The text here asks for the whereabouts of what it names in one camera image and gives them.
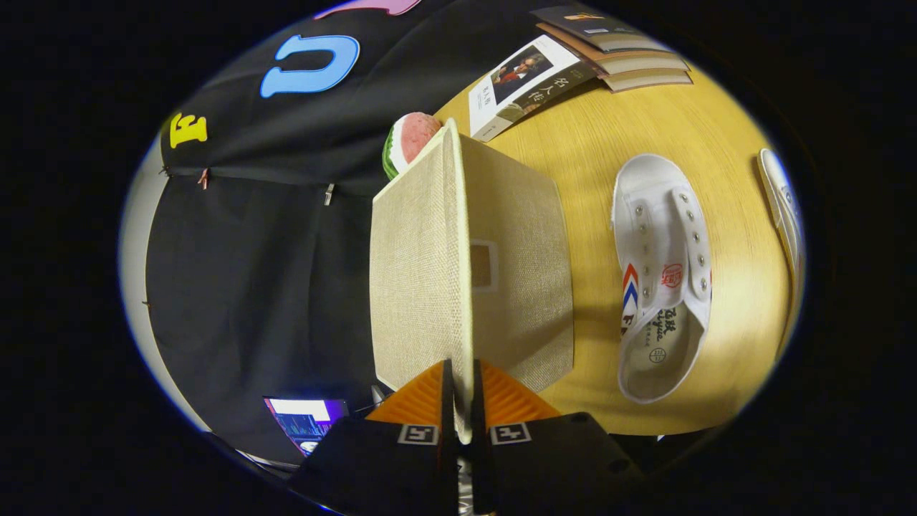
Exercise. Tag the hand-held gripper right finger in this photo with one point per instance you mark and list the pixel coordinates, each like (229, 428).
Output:
(551, 459)

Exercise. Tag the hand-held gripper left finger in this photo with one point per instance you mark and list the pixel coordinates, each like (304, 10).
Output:
(387, 466)

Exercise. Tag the beige fabric storage box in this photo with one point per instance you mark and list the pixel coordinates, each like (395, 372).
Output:
(423, 272)

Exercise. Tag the white canvas shoe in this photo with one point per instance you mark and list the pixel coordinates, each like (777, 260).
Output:
(655, 215)
(781, 201)

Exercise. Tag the laptop screen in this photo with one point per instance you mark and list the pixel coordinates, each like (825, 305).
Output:
(304, 419)

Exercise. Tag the silver cloth clip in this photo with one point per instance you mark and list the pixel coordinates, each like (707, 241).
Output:
(329, 194)

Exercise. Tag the watermelon slice plush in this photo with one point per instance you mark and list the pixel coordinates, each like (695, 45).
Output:
(415, 136)

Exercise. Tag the pink cloth clip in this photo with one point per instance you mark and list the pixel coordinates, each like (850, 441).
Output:
(203, 179)

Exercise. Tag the white portrait cover book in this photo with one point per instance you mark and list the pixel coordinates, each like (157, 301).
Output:
(516, 86)

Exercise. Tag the thin brown edged book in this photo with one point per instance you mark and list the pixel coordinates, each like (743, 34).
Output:
(648, 80)

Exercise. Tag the brown cover book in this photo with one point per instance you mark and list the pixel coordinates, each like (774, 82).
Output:
(645, 63)

